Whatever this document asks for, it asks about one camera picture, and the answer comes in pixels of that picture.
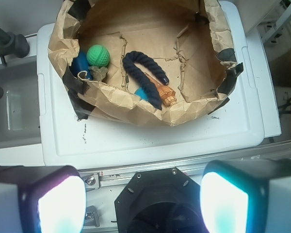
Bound dark blue twisted rope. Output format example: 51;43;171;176
122;51;170;110

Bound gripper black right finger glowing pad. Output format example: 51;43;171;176
200;159;291;233

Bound black octagonal mount plate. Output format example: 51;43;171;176
114;173;207;233

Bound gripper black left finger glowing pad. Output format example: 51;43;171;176
0;166;86;233

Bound silver corner bracket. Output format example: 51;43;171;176
84;205;100;227

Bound white plastic bin lid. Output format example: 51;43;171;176
37;1;281;169

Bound small light blue object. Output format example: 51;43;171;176
134;87;148;101

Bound clear plastic side bin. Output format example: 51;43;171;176
0;53;46;166

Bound grey clamp knob stand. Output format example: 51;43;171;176
0;28;30;67

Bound brown paper bag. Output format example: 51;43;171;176
48;0;243;127

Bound blue plastic cylinder toy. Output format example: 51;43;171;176
70;51;93;80

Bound black cables at right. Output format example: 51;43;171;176
277;93;291;117

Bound green dimpled ball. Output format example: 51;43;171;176
86;45;110;68

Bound aluminium extrusion rail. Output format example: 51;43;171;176
80;140;291;191

